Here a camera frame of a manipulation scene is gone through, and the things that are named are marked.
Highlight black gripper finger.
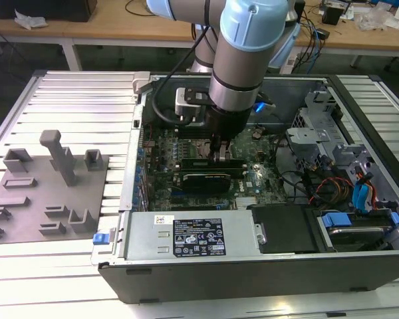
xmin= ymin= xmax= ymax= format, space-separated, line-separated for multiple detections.
xmin=210 ymin=134 xmax=221 ymax=163
xmin=219 ymin=139 xmax=233 ymax=163

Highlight green RAM stick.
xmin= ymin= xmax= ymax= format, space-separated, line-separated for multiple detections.
xmin=180 ymin=158 xmax=246 ymax=169

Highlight black RAM slot bank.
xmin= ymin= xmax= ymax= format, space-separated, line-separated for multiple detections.
xmin=173 ymin=162 xmax=248 ymax=174
xmin=176 ymin=126 xmax=214 ymax=140

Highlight silver CPU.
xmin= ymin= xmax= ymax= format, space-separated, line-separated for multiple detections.
xmin=199 ymin=142 xmax=214 ymax=159

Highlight CPU socket with metal cover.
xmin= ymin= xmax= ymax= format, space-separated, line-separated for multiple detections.
xmin=194 ymin=138 xmax=237 ymax=161

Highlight black graphics card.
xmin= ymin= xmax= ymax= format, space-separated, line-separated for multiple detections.
xmin=180 ymin=171 xmax=233 ymax=194

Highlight green motherboard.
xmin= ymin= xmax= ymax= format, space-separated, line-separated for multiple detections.
xmin=138 ymin=124 xmax=289 ymax=212

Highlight silver drive cage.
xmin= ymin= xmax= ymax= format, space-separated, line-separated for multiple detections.
xmin=285 ymin=88 xmax=378 ymax=177

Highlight white case clip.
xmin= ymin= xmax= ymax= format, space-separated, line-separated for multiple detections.
xmin=132 ymin=71 xmax=151 ymax=94

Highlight black plastic shroud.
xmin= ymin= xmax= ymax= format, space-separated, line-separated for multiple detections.
xmin=247 ymin=204 xmax=320 ymax=255

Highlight silver power supply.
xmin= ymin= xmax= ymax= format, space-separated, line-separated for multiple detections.
xmin=123 ymin=211 xmax=264 ymax=261

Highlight hard disk in blue carrier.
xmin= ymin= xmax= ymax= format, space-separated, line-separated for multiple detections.
xmin=315 ymin=211 xmax=399 ymax=252

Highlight black open PC case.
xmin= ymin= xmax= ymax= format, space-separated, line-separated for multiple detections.
xmin=91 ymin=71 xmax=399 ymax=305

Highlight small black box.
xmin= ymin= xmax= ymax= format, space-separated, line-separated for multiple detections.
xmin=321 ymin=5 xmax=346 ymax=26

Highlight grey parts rack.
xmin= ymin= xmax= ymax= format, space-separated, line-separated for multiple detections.
xmin=0 ymin=128 xmax=111 ymax=246

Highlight wooden workbench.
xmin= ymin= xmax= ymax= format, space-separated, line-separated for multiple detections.
xmin=0 ymin=0 xmax=399 ymax=59

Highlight clear plastic bags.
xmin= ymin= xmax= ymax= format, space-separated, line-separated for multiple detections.
xmin=354 ymin=5 xmax=399 ymax=33

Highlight large black box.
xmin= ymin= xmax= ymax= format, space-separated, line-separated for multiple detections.
xmin=0 ymin=0 xmax=98 ymax=23

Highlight white crumpled paper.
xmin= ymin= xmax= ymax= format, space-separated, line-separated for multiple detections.
xmin=13 ymin=9 xmax=49 ymax=31

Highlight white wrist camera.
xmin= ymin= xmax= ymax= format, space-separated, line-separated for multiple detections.
xmin=174 ymin=86 xmax=211 ymax=129

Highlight black camera cable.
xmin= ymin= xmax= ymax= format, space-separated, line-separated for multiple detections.
xmin=152 ymin=25 xmax=217 ymax=126

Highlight coloured power wire bundle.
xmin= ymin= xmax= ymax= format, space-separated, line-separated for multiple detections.
xmin=307 ymin=175 xmax=353 ymax=205

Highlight background cable bundle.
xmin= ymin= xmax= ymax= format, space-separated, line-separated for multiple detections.
xmin=297 ymin=6 xmax=332 ymax=72

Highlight blue data wire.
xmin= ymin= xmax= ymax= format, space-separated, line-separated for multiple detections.
xmin=351 ymin=171 xmax=377 ymax=213

